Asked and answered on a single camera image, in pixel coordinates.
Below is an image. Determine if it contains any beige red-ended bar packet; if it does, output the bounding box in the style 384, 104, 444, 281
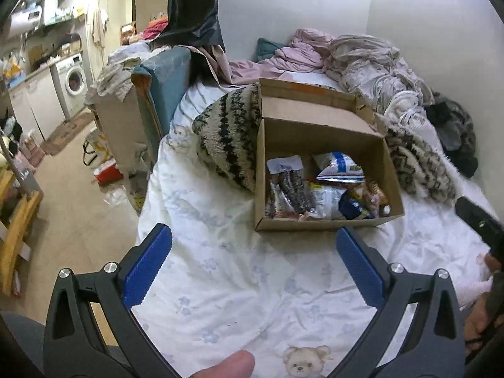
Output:
268, 193, 288, 219

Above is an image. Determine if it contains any clear packet of dark sausages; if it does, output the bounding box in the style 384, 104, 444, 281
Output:
267, 155, 316, 213

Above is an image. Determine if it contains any red box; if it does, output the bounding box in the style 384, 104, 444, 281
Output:
92, 157, 123, 185

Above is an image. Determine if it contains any patterned beige cloth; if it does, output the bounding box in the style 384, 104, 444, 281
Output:
96, 53, 142, 97

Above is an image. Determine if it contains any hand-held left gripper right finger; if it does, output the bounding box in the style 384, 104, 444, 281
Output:
327, 226, 469, 378

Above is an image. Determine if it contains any yellow wooden rack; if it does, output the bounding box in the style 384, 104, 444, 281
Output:
0, 169, 43, 296

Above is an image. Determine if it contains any black plastic bag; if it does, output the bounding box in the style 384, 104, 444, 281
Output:
152, 0, 225, 48

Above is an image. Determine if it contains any person's left hand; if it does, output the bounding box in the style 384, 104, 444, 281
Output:
185, 350, 256, 378

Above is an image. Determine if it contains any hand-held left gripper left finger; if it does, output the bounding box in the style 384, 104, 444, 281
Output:
43, 223, 186, 378

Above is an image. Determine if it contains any beige cabinet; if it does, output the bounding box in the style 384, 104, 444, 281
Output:
89, 94, 158, 174

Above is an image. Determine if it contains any hanging white towel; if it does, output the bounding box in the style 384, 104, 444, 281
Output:
91, 8, 109, 46

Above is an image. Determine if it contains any red pink clothes pile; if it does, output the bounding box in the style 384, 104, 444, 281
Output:
142, 20, 170, 40

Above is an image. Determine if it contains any pink crumpled cloth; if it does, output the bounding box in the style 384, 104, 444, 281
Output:
228, 28, 335, 85

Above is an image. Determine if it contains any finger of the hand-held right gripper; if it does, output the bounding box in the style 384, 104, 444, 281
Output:
455, 196, 504, 250

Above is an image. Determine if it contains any blue and white snack bag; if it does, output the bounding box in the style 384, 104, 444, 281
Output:
313, 152, 365, 184

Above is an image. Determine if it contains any white floral bear bed sheet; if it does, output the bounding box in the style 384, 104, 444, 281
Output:
136, 75, 497, 378

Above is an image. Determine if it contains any dark blue yellow snack bag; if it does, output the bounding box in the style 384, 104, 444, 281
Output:
339, 193, 381, 220

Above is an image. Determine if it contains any white water heater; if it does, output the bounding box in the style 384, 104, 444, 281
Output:
10, 0, 58, 36

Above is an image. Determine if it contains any teal pillow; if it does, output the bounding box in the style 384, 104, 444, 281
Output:
257, 38, 286, 61

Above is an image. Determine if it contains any dark clothes pile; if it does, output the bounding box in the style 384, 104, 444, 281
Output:
425, 92, 479, 178

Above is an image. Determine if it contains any white kitchen cabinet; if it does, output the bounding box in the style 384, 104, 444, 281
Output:
10, 69, 66, 140

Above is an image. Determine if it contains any white yellow shopping bag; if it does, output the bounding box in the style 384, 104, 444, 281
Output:
83, 132, 109, 166

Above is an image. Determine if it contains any person's grey clothed leg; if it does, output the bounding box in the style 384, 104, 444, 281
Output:
0, 311, 46, 378

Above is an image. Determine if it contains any cream black fuzzy blanket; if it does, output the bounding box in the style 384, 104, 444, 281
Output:
192, 83, 457, 205

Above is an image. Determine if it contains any pile of crumpled clothes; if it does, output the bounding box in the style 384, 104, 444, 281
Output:
325, 33, 434, 127

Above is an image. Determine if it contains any cardboard box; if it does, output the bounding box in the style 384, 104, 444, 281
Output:
254, 78, 405, 232

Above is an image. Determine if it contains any person's right hand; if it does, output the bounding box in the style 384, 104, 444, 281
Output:
464, 252, 502, 357

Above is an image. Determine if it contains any brown floor mat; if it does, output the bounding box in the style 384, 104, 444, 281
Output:
41, 110, 95, 156

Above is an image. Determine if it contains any white washing machine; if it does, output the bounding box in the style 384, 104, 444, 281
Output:
55, 53, 88, 121

